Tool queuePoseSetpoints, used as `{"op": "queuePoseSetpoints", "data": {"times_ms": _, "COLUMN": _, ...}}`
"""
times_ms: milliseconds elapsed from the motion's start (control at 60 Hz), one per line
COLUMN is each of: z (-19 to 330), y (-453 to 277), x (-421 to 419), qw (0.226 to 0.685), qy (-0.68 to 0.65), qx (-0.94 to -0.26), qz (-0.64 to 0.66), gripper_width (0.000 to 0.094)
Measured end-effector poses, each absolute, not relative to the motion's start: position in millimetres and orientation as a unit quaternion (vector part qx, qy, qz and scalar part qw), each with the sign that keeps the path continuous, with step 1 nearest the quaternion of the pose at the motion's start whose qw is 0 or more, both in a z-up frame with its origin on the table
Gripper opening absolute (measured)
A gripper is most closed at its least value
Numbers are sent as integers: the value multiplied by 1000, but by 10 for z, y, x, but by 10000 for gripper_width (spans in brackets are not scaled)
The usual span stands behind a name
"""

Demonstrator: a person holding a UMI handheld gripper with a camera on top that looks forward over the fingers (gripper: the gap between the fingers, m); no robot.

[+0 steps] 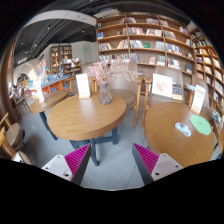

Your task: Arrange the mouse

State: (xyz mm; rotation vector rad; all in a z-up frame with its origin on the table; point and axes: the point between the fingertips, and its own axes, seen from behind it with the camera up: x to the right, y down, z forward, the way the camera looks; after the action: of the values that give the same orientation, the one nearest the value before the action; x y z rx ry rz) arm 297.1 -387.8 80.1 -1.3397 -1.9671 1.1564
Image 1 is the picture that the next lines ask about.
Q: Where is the book standing on chair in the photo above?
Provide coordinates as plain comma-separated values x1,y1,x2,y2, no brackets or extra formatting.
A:
172,84,182,100

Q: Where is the large wooden bookshelf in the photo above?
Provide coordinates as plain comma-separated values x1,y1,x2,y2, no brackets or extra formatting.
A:
96,12,195,76

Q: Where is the round wooden right table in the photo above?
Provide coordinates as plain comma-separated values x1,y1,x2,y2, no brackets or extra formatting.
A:
144,102,215,167

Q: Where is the pink dried flower bouquet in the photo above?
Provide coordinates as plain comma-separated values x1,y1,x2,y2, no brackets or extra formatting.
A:
87,59,138,83

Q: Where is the white patterned computer mouse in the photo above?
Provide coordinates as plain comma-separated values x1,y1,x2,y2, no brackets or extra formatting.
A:
175,122,191,137

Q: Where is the wooden chair behind right table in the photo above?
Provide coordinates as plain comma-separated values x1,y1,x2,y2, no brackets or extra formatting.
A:
141,65,185,123

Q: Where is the distant wooden bookshelf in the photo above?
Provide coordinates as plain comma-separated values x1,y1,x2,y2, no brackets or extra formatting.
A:
49,45,82,77

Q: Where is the round wooden table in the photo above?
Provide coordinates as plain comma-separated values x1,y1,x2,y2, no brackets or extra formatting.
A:
47,93,126,165
29,90,69,140
144,102,215,167

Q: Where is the white picture board on chair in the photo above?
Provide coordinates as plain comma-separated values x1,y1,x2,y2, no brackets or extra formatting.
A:
152,73,172,98

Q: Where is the white sign on centre table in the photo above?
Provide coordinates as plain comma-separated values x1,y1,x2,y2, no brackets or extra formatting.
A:
76,73,90,98

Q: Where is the green round mouse pad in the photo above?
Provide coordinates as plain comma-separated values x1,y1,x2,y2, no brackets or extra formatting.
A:
190,115,211,135

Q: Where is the white sign on table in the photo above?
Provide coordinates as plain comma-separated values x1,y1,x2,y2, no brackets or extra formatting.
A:
76,73,90,98
37,88,44,103
191,85,206,114

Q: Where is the wooden chair behind centre table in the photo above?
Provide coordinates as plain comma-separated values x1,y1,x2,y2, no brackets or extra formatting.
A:
108,62,145,129

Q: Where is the white sign on right table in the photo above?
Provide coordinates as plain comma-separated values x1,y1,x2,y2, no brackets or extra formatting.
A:
191,85,206,114

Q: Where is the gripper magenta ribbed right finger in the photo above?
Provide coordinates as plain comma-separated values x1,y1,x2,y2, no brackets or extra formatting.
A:
132,143,182,185

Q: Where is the orange blue display counter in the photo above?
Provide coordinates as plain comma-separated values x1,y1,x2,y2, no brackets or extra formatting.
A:
28,76,70,98

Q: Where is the glass vase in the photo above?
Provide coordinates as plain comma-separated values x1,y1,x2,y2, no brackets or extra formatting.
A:
98,82,112,105

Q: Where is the round wooden left table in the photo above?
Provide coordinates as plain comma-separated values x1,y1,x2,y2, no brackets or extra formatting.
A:
29,90,69,140

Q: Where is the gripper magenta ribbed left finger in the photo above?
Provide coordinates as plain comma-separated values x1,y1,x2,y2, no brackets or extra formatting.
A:
42,143,91,185

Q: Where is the right curved wooden bookshelf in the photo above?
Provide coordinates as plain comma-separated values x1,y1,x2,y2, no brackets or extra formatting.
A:
190,29,224,131

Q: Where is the wooden chair behind table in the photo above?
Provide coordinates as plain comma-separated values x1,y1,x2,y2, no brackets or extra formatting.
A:
108,62,145,129
141,65,185,123

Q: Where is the white sign on left table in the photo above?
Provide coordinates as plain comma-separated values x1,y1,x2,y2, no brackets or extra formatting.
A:
37,88,44,103

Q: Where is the round wooden centre table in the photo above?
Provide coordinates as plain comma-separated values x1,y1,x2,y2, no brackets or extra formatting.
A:
47,93,126,165

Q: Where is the wooden chair at left edge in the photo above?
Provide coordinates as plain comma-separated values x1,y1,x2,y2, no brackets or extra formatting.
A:
0,113,31,165

